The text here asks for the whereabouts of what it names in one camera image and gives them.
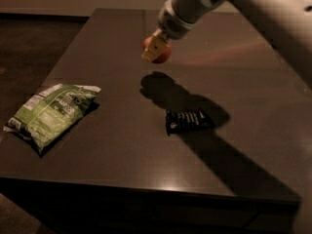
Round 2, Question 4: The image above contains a black rxbar chocolate wrapper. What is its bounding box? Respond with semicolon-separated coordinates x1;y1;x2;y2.
165;108;215;136

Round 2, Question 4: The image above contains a green chip bag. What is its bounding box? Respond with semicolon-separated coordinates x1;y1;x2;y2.
3;84;101;154

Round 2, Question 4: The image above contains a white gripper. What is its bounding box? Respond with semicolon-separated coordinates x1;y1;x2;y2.
141;0;225;62

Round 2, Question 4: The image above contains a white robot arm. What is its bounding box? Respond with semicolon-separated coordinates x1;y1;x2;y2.
142;0;312;84

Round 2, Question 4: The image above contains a red apple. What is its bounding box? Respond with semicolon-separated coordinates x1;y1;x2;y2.
143;36;173;64

